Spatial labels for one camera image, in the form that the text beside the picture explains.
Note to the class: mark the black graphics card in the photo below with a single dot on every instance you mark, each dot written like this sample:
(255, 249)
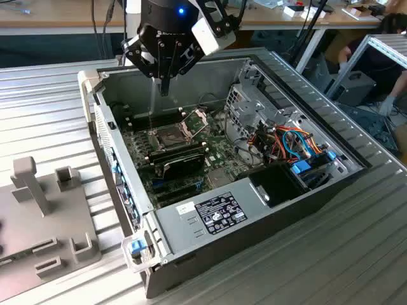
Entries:
(184, 165)

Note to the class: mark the blue case latch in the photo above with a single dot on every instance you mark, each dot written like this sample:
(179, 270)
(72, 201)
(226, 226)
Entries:
(136, 247)

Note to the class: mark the dark grey computer tower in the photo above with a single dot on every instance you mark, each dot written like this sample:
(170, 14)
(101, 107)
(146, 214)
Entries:
(356, 92)

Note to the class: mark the green RAM stick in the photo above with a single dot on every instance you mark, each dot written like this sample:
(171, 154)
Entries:
(6, 261)

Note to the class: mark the clear plastic bag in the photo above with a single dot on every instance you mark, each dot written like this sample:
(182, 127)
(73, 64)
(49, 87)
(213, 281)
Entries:
(273, 4)

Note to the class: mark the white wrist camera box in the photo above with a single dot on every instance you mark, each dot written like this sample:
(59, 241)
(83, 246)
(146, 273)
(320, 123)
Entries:
(210, 38)

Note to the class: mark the open cardboard box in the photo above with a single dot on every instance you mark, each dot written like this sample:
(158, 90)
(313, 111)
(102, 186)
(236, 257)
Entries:
(356, 12)

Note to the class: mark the grey power supply unit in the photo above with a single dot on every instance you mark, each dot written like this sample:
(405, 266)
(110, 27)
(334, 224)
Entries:
(178, 232)

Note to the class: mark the metal drive cage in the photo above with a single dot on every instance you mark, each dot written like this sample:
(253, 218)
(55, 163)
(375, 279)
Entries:
(248, 108)

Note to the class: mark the person in dark shirt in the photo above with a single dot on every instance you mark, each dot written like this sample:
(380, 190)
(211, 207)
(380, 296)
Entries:
(381, 63)

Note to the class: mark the black expansion slot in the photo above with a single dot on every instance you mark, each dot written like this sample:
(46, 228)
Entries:
(178, 197)
(176, 190)

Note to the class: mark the hard disk in blue carrier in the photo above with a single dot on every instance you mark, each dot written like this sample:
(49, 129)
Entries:
(302, 167)

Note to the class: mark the small white box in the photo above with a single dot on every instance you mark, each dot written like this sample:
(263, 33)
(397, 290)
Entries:
(294, 12)

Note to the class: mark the CPU socket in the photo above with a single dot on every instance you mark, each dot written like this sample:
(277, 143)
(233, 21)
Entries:
(168, 138)

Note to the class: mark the green motherboard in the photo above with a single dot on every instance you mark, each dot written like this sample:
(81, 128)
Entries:
(224, 144)

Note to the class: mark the brown cardboard sheet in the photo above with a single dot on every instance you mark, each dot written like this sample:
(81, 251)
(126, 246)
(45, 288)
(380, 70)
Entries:
(337, 38)

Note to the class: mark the blue expansion slot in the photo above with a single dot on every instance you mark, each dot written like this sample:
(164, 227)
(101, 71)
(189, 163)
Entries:
(158, 183)

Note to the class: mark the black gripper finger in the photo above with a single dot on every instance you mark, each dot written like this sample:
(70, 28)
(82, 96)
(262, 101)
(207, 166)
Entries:
(131, 48)
(190, 63)

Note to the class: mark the black tripod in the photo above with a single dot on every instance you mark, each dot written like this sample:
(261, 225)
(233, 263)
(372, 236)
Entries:
(320, 9)

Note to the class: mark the aluminium profile frame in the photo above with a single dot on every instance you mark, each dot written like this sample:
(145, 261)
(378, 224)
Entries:
(391, 47)

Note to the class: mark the grey blue pen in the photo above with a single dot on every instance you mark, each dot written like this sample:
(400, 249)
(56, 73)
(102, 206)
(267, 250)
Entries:
(23, 11)

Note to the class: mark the grey parts rack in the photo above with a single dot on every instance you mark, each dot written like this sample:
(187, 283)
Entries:
(63, 216)

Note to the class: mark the long wooden desk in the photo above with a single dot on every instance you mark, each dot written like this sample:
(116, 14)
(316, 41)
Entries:
(63, 16)

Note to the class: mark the silver chipset heatsink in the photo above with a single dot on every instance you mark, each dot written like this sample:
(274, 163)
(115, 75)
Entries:
(219, 179)

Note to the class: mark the open grey PC case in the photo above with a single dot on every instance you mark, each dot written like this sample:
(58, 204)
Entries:
(254, 228)

